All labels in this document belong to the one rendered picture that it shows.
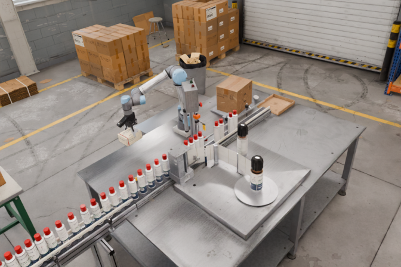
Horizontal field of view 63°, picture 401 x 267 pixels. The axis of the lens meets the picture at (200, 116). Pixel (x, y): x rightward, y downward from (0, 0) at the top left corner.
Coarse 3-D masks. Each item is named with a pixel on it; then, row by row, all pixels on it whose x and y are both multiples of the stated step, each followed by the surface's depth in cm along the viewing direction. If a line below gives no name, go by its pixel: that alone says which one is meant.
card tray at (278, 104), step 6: (270, 96) 350; (276, 96) 352; (264, 102) 346; (270, 102) 345; (276, 102) 344; (282, 102) 344; (288, 102) 343; (294, 102) 338; (270, 108) 334; (276, 108) 333; (282, 108) 332; (276, 114) 324
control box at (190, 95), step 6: (186, 84) 248; (186, 90) 239; (192, 90) 239; (186, 96) 240; (192, 96) 241; (186, 102) 243; (192, 102) 244; (198, 102) 246; (186, 108) 246; (192, 108) 247; (198, 108) 249
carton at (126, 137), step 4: (128, 128) 283; (124, 132) 278; (128, 132) 277; (136, 132) 277; (140, 132) 279; (120, 136) 274; (124, 136) 272; (128, 136) 272; (132, 136) 274; (136, 136) 277; (140, 136) 280; (120, 140) 278; (124, 140) 272; (128, 140) 271; (132, 140) 275; (136, 140) 278; (124, 144) 276; (128, 144) 273
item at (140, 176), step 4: (140, 172) 225; (140, 176) 226; (140, 180) 227; (144, 180) 230; (140, 184) 229; (144, 184) 231; (140, 188) 232; (144, 188) 232; (140, 192) 234; (144, 192) 234
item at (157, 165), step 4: (156, 160) 234; (156, 164) 235; (160, 164) 236; (156, 168) 235; (160, 168) 237; (156, 172) 238; (160, 172) 238; (156, 176) 240; (160, 176) 240; (156, 180) 243; (160, 180) 242
